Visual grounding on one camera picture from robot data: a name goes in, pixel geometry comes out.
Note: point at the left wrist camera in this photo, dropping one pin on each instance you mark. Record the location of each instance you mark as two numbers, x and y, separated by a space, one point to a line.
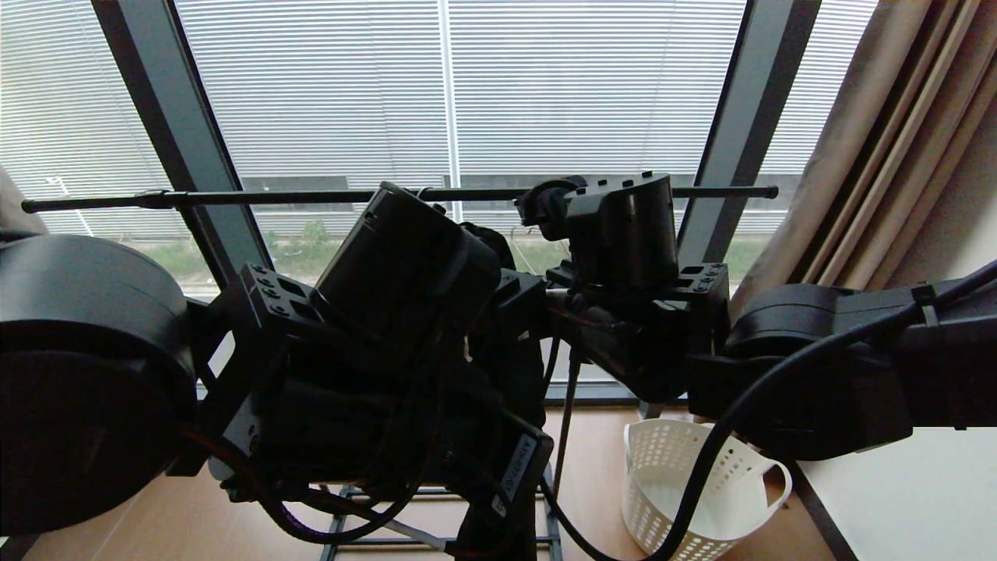
518 300

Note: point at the black clothes rack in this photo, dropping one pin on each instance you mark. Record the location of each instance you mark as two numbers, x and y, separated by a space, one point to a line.
273 196

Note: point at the window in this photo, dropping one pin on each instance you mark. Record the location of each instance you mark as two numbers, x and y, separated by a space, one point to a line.
584 78

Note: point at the white laundry basket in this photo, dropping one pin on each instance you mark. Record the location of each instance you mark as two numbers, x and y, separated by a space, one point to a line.
662 467

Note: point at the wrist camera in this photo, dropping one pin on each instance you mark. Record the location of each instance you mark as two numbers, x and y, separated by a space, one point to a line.
545 206
518 300

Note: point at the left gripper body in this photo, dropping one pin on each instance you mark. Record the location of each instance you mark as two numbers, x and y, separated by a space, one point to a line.
514 467

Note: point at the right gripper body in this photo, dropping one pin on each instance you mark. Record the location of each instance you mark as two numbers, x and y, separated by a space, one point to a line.
623 343

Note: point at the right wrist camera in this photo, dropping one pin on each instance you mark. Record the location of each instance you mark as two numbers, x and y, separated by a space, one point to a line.
545 206

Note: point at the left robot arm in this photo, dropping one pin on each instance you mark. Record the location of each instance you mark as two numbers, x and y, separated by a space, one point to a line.
78 374

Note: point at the beige curtain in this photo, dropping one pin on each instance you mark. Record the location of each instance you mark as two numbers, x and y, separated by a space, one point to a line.
896 156
15 202

